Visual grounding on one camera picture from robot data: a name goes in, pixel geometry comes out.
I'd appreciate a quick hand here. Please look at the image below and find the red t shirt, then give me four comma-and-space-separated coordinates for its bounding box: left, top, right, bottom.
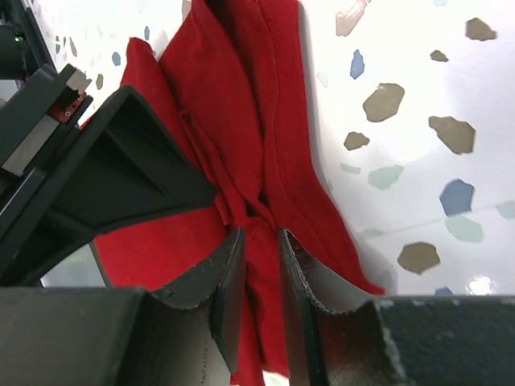
96, 1, 381, 385

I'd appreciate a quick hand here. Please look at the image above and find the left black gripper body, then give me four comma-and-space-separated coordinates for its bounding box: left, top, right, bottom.
1, 65, 95, 273

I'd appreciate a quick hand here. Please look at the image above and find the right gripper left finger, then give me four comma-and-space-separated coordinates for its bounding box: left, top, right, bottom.
1, 229, 245, 385

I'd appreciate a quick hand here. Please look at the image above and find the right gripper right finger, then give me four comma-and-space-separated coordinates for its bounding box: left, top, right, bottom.
278, 229, 514, 385

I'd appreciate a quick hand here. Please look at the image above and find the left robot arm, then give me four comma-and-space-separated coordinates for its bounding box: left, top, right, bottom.
1, 1, 216, 286

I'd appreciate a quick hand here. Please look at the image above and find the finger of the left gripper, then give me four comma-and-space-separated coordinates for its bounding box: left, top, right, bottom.
23, 86, 216, 281

